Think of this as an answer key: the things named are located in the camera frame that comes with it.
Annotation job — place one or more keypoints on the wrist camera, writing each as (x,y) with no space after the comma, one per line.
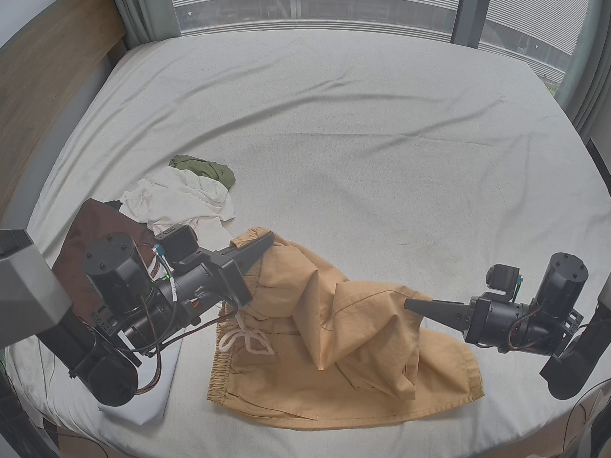
(502,277)
(179,244)

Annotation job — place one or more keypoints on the bed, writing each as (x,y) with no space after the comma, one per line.
(334,112)

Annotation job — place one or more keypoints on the grey-green curtain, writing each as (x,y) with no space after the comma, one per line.
(589,41)
(143,7)

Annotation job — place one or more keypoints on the green garment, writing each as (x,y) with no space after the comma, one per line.
(210,167)

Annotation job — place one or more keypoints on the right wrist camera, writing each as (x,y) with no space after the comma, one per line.
(502,277)

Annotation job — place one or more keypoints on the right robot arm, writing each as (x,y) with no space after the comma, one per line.
(565,275)

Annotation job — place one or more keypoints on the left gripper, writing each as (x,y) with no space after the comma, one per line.
(224,277)

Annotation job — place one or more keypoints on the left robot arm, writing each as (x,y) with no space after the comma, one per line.
(112,275)

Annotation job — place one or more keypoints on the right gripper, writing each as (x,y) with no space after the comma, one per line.
(491,322)

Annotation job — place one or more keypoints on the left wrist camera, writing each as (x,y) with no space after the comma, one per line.
(179,244)

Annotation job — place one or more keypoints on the cream garment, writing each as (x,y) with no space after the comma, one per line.
(181,198)

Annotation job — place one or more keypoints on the pale grey garment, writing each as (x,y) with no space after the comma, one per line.
(152,399)

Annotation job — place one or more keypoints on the tan shorts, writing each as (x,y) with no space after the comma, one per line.
(343,360)

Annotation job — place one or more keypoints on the brown garment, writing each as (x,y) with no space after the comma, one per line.
(95,220)

